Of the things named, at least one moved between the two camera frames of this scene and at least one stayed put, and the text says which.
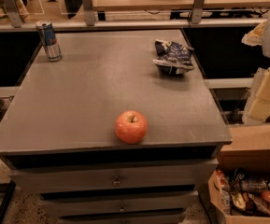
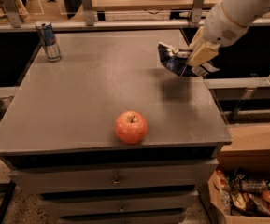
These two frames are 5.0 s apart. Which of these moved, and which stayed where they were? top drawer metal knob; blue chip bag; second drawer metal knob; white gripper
Moved: white gripper; blue chip bag
Stayed: second drawer metal knob; top drawer metal knob
